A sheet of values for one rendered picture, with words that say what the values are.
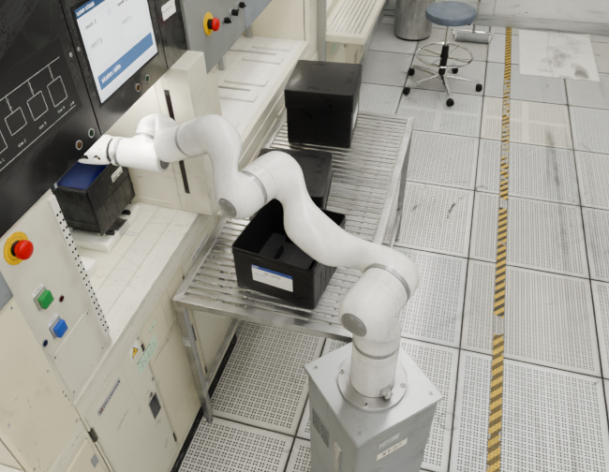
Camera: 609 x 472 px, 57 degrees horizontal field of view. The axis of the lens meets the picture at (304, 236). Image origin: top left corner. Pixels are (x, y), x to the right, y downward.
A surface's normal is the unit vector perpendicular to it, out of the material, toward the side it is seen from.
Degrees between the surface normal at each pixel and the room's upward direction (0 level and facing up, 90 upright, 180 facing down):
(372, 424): 0
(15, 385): 90
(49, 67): 90
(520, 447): 0
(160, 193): 90
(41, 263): 90
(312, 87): 0
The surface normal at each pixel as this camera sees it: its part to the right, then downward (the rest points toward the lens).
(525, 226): -0.02, -0.74
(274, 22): -0.27, 0.65
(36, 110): 0.96, 0.17
